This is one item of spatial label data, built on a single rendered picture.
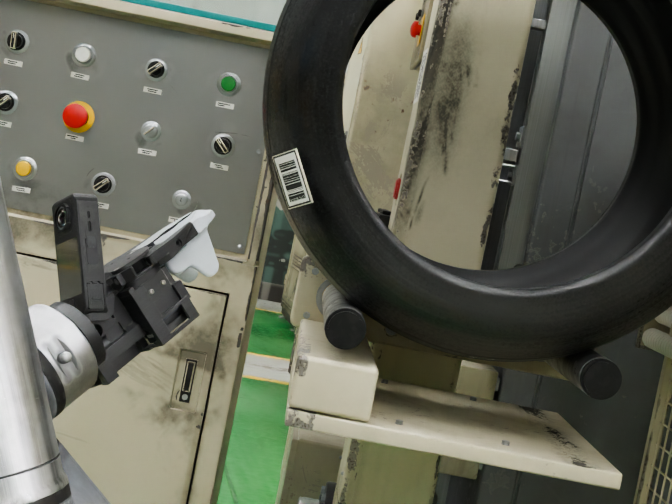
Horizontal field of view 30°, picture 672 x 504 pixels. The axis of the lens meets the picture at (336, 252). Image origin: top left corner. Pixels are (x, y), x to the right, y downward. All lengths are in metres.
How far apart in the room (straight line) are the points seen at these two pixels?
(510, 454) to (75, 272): 0.51
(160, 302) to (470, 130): 0.67
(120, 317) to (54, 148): 0.96
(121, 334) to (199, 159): 0.93
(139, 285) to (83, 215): 0.08
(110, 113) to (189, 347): 0.40
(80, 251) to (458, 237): 0.70
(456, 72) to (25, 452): 0.97
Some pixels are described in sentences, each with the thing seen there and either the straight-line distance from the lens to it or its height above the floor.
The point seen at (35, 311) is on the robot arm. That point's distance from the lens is 1.13.
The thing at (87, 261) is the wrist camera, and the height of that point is 0.94.
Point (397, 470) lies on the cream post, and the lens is 1.75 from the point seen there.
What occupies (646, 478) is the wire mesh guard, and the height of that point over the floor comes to 0.73.
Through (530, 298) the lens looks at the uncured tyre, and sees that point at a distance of 1.35.
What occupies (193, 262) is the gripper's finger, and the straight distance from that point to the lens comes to 1.21.
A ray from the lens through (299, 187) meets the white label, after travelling 1.34.
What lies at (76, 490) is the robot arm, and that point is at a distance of 1.07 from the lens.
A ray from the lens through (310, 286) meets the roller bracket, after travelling 1.68.
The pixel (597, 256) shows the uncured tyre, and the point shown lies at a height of 1.02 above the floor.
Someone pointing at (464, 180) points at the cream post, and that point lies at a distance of 1.71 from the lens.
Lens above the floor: 1.05
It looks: 3 degrees down
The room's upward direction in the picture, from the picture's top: 11 degrees clockwise
